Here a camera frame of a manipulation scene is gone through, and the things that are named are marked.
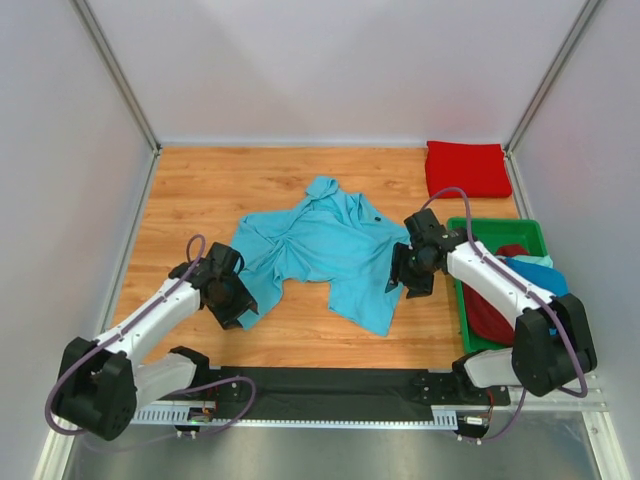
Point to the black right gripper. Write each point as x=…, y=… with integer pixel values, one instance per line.
x=416, y=288

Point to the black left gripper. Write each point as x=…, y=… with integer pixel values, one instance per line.
x=242, y=303

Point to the light blue t-shirt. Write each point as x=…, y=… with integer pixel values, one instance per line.
x=331, y=237

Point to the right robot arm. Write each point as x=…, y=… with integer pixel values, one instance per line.
x=543, y=358

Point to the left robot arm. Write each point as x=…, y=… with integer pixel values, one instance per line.
x=102, y=383

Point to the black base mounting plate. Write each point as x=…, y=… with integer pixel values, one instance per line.
x=339, y=394

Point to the green plastic bin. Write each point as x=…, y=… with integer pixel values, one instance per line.
x=494, y=234

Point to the dark red t-shirt in bin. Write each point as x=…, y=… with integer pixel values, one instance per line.
x=485, y=321

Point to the folded red t-shirt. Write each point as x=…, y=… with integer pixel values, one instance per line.
x=478, y=169

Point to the blue t-shirt in bin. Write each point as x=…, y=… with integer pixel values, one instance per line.
x=544, y=277

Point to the mint green t-shirt in bin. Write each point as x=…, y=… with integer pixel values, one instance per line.
x=535, y=260

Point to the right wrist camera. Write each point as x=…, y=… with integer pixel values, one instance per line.
x=424, y=229

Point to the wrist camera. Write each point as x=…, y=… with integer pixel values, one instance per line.
x=223, y=261
x=424, y=229

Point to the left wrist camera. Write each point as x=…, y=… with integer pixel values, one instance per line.
x=223, y=261

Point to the right aluminium corner post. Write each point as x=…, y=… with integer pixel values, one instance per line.
x=561, y=59

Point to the aluminium corner post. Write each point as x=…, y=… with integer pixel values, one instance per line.
x=98, y=37
x=561, y=59

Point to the left aluminium corner post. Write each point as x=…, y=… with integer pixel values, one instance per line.
x=98, y=37

